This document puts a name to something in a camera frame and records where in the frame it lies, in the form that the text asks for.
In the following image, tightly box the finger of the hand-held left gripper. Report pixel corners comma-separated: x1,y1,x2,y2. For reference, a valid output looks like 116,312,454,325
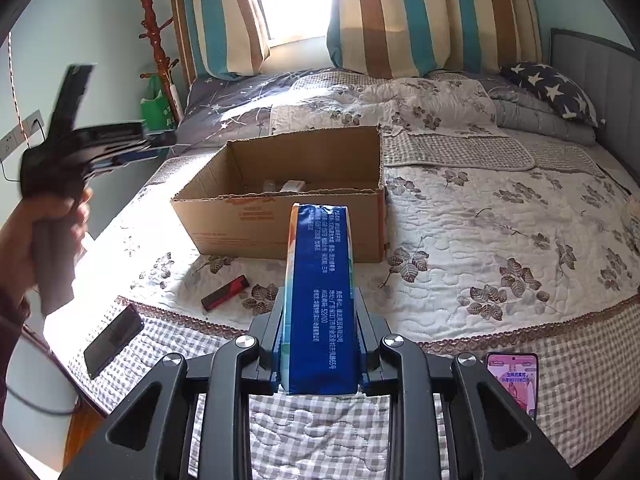
47,63,97,136
75,121,178,171

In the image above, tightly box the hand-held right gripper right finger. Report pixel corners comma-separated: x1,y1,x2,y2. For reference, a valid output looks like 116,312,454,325
356,300,578,480

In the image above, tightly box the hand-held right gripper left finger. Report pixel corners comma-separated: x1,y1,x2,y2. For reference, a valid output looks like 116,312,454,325
60,305,288,480

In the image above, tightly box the red and black lighter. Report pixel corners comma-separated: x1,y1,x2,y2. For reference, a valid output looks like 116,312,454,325
201,275,249,311

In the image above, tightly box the blue tissue packet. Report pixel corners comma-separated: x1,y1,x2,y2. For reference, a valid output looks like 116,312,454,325
276,203,368,395

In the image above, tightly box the brown cardboard box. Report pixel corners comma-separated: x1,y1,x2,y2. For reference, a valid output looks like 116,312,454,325
170,126,388,264

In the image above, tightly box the person's left forearm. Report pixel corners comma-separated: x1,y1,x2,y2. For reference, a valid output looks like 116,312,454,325
0,295,32,411

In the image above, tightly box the person's left hand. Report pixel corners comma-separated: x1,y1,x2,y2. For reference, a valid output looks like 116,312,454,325
0,187,94,321

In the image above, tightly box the green shopping bag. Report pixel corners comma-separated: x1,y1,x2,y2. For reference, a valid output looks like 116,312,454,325
141,76,176,133

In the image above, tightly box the purple star print duvet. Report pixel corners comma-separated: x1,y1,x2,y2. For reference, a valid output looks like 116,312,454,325
167,72,331,158

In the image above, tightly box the wooden coat rack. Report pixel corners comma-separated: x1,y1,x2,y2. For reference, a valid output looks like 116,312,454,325
125,0,180,126

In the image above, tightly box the floral quilted bedspread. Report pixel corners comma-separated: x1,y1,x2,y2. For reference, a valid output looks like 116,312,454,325
42,145,640,480

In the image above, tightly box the smartphone with pink screen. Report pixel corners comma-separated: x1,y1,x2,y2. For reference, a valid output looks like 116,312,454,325
485,352,540,423

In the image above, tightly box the black smartphone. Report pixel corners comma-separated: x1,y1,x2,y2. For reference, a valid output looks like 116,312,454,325
82,303,146,380

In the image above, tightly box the narrow striped curtain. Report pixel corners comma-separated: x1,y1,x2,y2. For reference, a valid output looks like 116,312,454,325
167,0,273,81

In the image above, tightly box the checkered quilted mat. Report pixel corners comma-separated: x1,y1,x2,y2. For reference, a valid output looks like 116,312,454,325
520,137,606,178
381,132,537,171

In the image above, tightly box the bright window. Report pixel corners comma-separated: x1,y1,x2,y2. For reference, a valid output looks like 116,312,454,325
245,0,353,46

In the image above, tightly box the folded floral quilt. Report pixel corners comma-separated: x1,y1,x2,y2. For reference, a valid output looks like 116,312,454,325
270,71,511,138

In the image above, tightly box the folded grey duvet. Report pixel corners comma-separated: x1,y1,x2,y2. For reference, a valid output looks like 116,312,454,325
487,85,598,147

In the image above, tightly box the navy star print pillow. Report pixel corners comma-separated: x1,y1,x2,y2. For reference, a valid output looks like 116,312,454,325
499,61,606,128

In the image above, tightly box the wide striped curtain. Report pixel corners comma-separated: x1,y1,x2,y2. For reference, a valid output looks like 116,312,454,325
325,0,543,78

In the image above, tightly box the grey padded headboard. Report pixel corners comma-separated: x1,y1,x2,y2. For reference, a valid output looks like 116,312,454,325
550,28,640,196

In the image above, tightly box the white wall socket panel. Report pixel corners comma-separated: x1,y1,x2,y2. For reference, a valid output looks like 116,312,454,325
0,109,46,161

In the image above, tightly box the red and white cord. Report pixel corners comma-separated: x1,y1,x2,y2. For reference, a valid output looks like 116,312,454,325
7,30,28,133

